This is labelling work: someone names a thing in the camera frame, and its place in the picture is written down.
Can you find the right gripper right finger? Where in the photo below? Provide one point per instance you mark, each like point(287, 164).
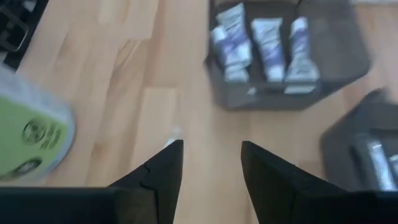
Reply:
point(311, 208)

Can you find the smoky grey plastic bin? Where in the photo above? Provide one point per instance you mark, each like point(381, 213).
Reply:
point(342, 146)
point(342, 46)

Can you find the silver nail clipper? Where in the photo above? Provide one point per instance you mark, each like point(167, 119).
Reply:
point(377, 165)

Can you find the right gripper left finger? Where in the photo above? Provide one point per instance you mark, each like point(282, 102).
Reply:
point(93, 205)

